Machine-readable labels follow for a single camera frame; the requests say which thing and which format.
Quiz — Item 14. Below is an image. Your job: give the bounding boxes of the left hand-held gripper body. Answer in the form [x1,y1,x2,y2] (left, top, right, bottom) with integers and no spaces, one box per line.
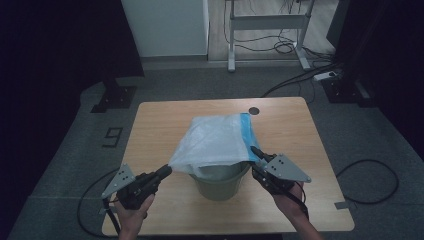
[100,163,158,211]

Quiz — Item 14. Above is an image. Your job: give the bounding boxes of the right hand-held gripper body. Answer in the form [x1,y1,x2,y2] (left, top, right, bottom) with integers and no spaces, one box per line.
[252,153,313,196]

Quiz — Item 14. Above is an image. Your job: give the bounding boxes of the white trash bag blue band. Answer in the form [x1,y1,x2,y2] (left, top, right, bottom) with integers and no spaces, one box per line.
[168,112,263,179]

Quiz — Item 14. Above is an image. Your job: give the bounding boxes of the green plastic bin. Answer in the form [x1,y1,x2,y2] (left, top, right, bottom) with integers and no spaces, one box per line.
[188,160,252,202]

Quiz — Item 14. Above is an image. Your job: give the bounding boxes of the person's right hand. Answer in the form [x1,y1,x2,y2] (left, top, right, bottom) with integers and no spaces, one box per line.
[273,182,309,221]

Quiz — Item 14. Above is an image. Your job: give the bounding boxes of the person's left hand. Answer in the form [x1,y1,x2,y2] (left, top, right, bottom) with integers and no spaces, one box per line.
[114,194,156,233]

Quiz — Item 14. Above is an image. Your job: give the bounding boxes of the black stand base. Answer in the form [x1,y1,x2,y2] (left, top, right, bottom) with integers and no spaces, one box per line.
[321,76,378,108]
[90,78,138,114]

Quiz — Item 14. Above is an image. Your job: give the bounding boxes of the white power strip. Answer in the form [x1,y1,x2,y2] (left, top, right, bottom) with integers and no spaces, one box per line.
[313,70,343,82]

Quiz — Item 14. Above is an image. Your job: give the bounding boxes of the white cabinet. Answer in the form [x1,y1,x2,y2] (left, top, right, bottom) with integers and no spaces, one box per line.
[120,0,210,58]

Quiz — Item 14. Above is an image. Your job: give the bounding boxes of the black curtain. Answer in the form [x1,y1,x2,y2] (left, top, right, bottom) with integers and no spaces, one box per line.
[326,0,424,158]
[0,0,145,234]

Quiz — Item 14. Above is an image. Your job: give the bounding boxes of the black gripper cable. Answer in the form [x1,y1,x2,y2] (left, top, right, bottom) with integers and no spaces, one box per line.
[77,168,122,238]
[292,182,310,220]

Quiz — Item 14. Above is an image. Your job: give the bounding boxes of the thick black floor cables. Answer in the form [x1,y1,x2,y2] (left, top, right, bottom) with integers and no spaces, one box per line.
[260,62,341,99]

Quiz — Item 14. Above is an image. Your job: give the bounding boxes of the tangle of thin cables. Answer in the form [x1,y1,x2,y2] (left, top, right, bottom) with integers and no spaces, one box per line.
[223,0,334,64]

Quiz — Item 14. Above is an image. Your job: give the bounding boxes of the black floor cable loop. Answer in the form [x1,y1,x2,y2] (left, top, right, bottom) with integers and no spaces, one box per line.
[335,159,400,205]

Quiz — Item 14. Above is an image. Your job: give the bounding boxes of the white metal desk frame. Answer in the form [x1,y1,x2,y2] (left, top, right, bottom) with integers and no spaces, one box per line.
[225,0,316,73]

